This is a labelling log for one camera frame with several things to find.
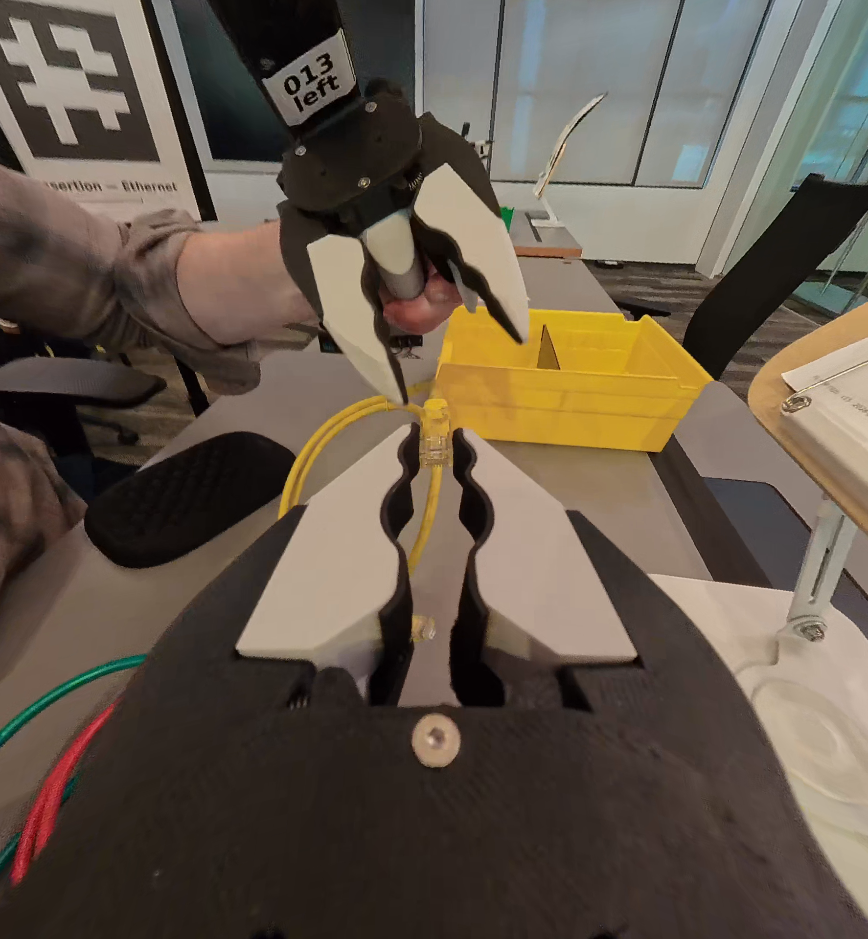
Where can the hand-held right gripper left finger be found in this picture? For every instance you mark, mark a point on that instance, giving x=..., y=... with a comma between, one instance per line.
x=331, y=572

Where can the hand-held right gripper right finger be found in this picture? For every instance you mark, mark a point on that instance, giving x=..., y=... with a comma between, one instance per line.
x=544, y=572

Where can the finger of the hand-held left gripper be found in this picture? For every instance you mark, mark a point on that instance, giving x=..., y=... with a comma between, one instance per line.
x=342, y=293
x=478, y=227

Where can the person's left forearm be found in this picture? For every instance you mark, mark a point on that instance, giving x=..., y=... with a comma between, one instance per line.
x=221, y=286

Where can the person's left hand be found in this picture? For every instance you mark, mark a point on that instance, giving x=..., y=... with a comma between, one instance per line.
x=416, y=314

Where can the green plastic bin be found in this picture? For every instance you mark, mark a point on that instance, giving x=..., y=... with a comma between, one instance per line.
x=507, y=218

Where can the wooden desk with black legs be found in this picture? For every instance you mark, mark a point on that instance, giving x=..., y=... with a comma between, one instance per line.
x=551, y=242

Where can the tilted instruction stand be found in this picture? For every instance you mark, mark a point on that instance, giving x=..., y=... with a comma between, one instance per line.
x=562, y=150

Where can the yellow plastic bin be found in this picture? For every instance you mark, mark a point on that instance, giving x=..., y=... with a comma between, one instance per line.
x=566, y=411

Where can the black chair armrest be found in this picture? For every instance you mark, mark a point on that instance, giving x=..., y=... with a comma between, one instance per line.
x=184, y=499

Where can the marker pattern poster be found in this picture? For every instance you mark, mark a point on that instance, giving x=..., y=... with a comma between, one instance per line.
x=74, y=88

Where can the wooden instruction board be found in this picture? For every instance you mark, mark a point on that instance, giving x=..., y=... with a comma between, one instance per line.
x=771, y=396

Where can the grey office chair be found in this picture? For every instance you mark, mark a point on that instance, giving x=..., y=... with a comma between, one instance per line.
x=60, y=381

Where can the black chair backrest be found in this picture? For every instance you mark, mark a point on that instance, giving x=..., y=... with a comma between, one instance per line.
x=779, y=271

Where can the printed instruction sheet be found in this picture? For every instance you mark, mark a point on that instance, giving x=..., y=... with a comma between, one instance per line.
x=860, y=433

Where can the metal stand bracket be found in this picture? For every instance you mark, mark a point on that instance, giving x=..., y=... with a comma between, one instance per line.
x=823, y=565

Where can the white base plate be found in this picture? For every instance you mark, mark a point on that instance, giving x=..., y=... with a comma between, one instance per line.
x=845, y=733

